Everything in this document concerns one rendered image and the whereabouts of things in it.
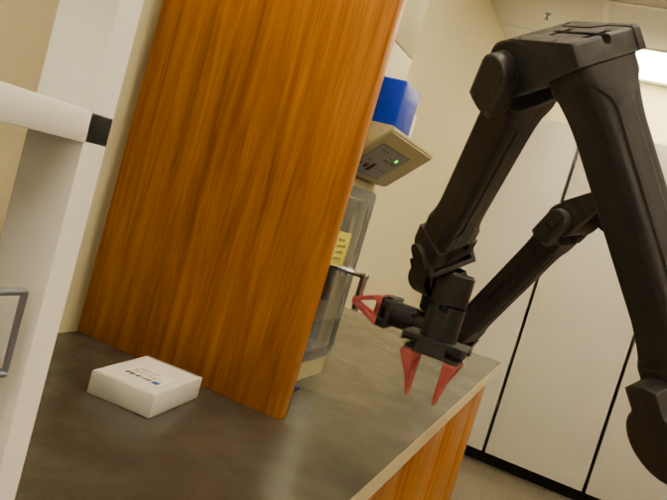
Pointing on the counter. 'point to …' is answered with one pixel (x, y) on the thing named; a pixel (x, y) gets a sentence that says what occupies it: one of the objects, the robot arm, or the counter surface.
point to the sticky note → (340, 248)
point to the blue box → (396, 104)
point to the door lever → (359, 280)
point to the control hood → (382, 133)
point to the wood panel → (237, 187)
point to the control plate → (381, 161)
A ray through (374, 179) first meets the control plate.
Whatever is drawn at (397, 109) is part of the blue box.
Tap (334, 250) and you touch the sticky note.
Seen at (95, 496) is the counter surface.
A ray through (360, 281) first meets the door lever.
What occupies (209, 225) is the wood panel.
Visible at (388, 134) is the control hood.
